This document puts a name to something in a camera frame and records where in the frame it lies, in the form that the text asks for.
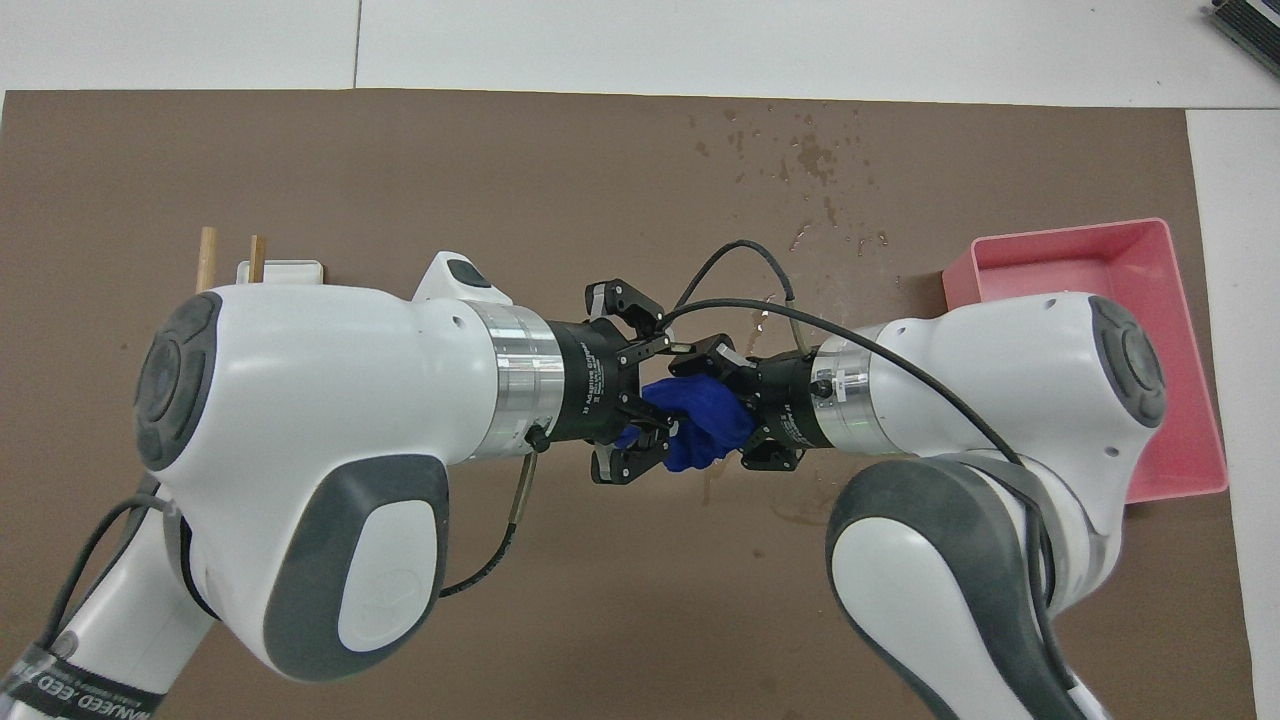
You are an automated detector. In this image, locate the pink plastic bin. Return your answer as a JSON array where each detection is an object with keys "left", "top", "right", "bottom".
[{"left": 942, "top": 218, "right": 1229, "bottom": 506}]

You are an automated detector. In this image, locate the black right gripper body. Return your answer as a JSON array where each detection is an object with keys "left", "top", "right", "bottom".
[{"left": 750, "top": 352, "right": 836, "bottom": 451}]

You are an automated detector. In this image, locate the white towel rack tray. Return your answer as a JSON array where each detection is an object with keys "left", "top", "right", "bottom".
[{"left": 236, "top": 260, "right": 324, "bottom": 287}]

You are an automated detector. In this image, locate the dark striped box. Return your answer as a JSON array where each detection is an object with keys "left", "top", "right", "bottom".
[{"left": 1205, "top": 0, "right": 1280, "bottom": 51}]

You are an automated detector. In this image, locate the brown table mat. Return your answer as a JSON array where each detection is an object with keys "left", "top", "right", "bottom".
[{"left": 0, "top": 88, "right": 1256, "bottom": 720}]

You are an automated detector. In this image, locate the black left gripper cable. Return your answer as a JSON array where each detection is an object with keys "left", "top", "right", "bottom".
[{"left": 40, "top": 425, "right": 546, "bottom": 651}]

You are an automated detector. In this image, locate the dark blue towel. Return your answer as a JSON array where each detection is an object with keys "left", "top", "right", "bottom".
[{"left": 615, "top": 372, "right": 756, "bottom": 473}]

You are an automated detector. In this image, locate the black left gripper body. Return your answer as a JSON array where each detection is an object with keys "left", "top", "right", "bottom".
[{"left": 548, "top": 318, "right": 651, "bottom": 446}]

